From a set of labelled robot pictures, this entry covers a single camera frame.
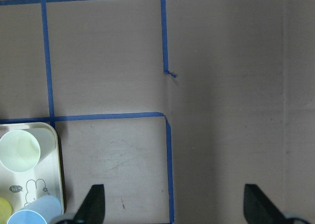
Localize white plastic cup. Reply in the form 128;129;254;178
0;128;56;173

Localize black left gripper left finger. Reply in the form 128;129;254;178
73;184;105;224

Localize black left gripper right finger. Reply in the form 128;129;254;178
243;184;293;224

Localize cream rabbit print tray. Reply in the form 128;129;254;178
0;122;64;213

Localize light blue plastic cup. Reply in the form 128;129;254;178
7;195;62;224

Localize yellow plastic cup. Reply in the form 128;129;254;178
0;197;12;224

